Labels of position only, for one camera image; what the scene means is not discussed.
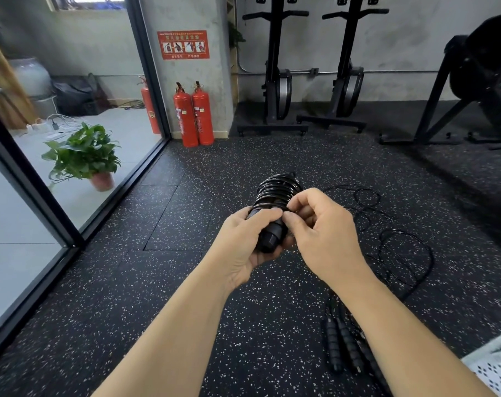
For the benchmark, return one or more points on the person's left hand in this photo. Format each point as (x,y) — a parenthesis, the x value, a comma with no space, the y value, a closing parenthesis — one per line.
(230,248)

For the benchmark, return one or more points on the green potted plant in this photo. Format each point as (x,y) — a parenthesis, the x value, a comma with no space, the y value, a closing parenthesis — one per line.
(85,152)

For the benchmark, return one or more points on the black exercise machine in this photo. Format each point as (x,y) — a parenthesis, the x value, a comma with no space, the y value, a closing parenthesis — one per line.
(275,78)
(350,78)

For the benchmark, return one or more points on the person's right thumb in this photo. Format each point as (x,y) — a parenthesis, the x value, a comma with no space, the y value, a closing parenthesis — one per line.
(296,229)

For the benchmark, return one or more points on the red safety sign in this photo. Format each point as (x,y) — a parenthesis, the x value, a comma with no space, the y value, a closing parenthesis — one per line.
(183,45)

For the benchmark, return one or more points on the red fire extinguisher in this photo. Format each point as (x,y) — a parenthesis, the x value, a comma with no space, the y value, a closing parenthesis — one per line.
(186,115)
(150,107)
(203,113)

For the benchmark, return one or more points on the narrow wooden plant shelf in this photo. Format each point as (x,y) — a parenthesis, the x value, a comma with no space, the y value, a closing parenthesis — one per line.
(232,70)

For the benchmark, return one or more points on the grey metal wall pipe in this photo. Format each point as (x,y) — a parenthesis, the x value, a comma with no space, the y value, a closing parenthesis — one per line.
(391,71)

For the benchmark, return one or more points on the black weight plate rack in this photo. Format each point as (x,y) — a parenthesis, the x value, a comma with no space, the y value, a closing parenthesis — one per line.
(482,66)

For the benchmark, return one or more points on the person's right forearm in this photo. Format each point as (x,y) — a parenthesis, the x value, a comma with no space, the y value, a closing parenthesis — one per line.
(399,339)

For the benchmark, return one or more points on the white perforated plastic crate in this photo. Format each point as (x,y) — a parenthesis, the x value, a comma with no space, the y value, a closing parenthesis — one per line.
(496,363)

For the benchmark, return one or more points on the black bag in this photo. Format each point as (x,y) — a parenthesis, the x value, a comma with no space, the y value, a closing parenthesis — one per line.
(78,97)

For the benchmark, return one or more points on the person's right hand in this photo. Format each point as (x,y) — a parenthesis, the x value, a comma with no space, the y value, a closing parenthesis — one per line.
(331,235)

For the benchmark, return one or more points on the black glass door frame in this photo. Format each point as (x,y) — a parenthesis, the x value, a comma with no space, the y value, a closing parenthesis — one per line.
(27,177)

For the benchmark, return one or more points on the person's left forearm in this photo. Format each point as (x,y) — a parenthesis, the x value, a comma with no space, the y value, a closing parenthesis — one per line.
(172,339)

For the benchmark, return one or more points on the white ceramic jar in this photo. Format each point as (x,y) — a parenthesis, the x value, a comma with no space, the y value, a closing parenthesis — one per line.
(31,78)

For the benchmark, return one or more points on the person's left thumb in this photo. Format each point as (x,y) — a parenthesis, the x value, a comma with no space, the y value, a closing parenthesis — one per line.
(263,221)

